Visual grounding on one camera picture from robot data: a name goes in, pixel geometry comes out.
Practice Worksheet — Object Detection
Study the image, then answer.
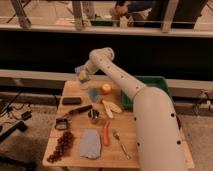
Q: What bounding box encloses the yellow sponge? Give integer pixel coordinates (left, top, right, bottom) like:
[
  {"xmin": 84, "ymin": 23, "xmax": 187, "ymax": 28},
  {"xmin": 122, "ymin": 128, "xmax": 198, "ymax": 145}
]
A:
[{"xmin": 78, "ymin": 71, "xmax": 89, "ymax": 83}]

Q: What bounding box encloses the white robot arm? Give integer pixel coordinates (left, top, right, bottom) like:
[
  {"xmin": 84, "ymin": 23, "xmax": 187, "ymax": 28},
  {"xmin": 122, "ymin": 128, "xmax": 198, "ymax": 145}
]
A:
[{"xmin": 75, "ymin": 47, "xmax": 188, "ymax": 171}]

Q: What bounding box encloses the blue paper cup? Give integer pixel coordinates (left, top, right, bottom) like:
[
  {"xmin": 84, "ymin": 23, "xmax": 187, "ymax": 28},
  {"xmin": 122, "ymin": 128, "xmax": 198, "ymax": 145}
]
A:
[{"xmin": 88, "ymin": 88, "xmax": 100, "ymax": 103}]

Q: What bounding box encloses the red yellow apple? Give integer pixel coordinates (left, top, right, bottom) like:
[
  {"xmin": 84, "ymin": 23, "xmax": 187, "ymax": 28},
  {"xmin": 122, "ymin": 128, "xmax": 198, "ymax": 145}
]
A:
[{"xmin": 101, "ymin": 84, "xmax": 112, "ymax": 95}]

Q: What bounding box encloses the black rectangular block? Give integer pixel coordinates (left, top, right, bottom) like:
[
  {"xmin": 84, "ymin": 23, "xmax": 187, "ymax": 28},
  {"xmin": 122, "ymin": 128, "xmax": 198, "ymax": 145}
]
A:
[{"xmin": 62, "ymin": 97, "xmax": 82, "ymax": 105}]

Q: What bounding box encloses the green plastic bin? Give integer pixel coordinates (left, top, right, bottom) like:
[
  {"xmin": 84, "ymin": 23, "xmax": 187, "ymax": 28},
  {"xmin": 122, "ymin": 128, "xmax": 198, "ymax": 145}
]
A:
[{"xmin": 120, "ymin": 76, "xmax": 170, "ymax": 111}]

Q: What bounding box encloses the orange carrot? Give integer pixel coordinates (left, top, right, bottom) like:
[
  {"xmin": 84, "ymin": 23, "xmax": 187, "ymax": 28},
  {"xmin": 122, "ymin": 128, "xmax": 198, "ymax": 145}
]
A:
[{"xmin": 102, "ymin": 121, "xmax": 110, "ymax": 146}]

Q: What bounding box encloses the person in background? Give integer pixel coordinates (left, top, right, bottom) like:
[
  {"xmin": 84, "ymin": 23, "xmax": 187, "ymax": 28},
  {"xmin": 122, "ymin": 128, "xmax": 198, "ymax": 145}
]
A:
[{"xmin": 110, "ymin": 0, "xmax": 156, "ymax": 27}]

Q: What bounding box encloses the silver fork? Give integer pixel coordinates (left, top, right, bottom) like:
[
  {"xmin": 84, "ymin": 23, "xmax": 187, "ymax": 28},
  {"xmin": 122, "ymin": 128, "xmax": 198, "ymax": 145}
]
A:
[{"xmin": 112, "ymin": 130, "xmax": 131, "ymax": 160}]

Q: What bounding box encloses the grey blue cloth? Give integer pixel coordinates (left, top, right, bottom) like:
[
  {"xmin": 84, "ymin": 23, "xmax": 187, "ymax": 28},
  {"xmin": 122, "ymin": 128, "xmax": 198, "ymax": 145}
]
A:
[{"xmin": 80, "ymin": 129, "xmax": 101, "ymax": 159}]

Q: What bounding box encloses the bunch of red grapes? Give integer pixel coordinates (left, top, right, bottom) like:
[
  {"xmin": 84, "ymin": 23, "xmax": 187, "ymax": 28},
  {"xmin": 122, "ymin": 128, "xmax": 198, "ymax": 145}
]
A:
[{"xmin": 47, "ymin": 131, "xmax": 74, "ymax": 163}]

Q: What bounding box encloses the black handled measuring scoop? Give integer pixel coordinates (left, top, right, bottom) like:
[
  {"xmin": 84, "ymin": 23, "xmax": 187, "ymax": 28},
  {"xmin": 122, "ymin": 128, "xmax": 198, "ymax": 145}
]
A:
[{"xmin": 54, "ymin": 105, "xmax": 92, "ymax": 131}]

